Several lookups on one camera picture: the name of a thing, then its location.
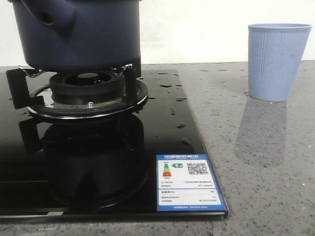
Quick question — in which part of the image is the dark blue cooking pot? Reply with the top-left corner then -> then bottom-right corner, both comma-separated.
12,0 -> 141,72

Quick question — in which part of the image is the light blue ribbed cup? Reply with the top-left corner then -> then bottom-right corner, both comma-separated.
248,23 -> 312,102

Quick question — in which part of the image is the black pot support grate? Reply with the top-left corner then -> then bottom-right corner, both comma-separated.
6,67 -> 148,119

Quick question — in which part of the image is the blue white energy label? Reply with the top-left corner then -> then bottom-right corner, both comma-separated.
156,154 -> 227,213

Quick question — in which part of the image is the black gas burner head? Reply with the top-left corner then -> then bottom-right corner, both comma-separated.
49,70 -> 125,105

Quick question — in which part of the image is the black glass gas stove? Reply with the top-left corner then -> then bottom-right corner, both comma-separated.
0,68 -> 228,222

